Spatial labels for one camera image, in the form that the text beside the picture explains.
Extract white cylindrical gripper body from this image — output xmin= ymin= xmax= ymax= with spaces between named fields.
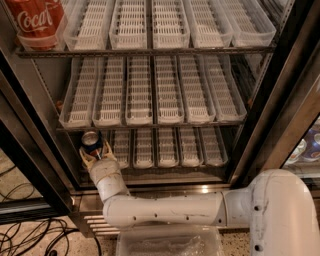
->
xmin=89 ymin=158 xmax=129 ymax=203

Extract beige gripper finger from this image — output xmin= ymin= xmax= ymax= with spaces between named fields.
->
xmin=79 ymin=147 xmax=97 ymax=169
xmin=102 ymin=139 xmax=117 ymax=161

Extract blue Pepsi can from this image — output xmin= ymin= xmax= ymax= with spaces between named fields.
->
xmin=81 ymin=131 xmax=103 ymax=160

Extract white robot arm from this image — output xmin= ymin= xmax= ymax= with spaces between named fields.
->
xmin=79 ymin=141 xmax=320 ymax=256

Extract left glass fridge door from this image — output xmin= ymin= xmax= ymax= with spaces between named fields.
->
xmin=0 ymin=53 xmax=72 ymax=224

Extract glass fridge door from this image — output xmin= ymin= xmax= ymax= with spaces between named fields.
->
xmin=228 ymin=0 xmax=320 ymax=188
xmin=0 ymin=53 xmax=72 ymax=224

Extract stainless steel fridge cabinet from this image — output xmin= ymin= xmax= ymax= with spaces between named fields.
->
xmin=0 ymin=0 xmax=320 ymax=238

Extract red Coca-Cola can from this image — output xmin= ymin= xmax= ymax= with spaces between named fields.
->
xmin=4 ymin=0 xmax=65 ymax=51

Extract right glass fridge door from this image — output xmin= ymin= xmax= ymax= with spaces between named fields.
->
xmin=228 ymin=0 xmax=320 ymax=188

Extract white green can behind door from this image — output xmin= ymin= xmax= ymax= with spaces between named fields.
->
xmin=286 ymin=139 xmax=307 ymax=164

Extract blue can behind door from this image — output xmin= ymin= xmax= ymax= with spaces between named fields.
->
xmin=302 ymin=128 xmax=320 ymax=162

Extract clear plastic container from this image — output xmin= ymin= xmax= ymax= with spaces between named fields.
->
xmin=116 ymin=224 xmax=225 ymax=256

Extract black floor cables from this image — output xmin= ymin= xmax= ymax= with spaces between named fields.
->
xmin=0 ymin=165 xmax=103 ymax=256

